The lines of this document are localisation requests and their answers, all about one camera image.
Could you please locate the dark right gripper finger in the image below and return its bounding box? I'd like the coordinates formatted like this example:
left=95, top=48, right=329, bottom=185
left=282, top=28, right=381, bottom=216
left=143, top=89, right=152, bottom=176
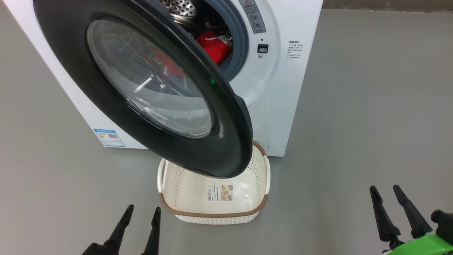
left=369, top=185, right=402, bottom=243
left=393, top=184, right=433, bottom=239

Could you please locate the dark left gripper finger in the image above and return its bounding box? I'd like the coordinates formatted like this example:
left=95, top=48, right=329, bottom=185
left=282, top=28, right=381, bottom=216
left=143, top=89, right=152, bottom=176
left=82, top=204, right=134, bottom=255
left=142, top=207, right=162, bottom=255

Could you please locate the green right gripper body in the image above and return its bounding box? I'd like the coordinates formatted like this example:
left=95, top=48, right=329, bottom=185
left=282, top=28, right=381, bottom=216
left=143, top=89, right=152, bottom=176
left=384, top=232, right=453, bottom=255

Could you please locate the black round glass door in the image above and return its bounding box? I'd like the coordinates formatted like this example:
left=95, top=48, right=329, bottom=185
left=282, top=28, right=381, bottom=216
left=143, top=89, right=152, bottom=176
left=33, top=0, right=253, bottom=179

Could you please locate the red garment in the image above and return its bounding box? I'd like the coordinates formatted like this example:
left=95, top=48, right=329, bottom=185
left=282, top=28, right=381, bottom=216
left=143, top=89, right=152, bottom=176
left=196, top=30, right=233, bottom=65

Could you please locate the cream perforated laundry basket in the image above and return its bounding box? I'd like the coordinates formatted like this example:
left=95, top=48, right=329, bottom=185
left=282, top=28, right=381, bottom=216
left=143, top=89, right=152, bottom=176
left=157, top=141, right=271, bottom=225

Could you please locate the basket barcode sticker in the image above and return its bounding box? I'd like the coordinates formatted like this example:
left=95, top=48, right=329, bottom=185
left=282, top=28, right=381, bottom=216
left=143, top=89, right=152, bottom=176
left=207, top=184, right=233, bottom=202

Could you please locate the white washing machine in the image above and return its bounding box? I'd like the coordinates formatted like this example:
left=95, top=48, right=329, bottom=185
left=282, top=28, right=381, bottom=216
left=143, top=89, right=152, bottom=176
left=3, top=0, right=323, bottom=157

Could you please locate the grey rubber door gasket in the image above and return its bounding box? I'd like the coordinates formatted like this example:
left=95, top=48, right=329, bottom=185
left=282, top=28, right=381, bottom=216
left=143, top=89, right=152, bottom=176
left=209, top=0, right=249, bottom=82

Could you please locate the blue energy label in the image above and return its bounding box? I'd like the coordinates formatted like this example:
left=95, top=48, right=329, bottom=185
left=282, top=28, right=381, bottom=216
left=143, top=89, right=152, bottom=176
left=94, top=129, right=125, bottom=147

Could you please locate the perforated steel drum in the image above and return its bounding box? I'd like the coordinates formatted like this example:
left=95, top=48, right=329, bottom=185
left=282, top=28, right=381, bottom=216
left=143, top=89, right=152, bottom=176
left=159, top=0, right=232, bottom=39

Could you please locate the grey warning sticker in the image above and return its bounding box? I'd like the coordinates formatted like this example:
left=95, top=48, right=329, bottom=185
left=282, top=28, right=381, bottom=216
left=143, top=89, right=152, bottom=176
left=239, top=0, right=266, bottom=34

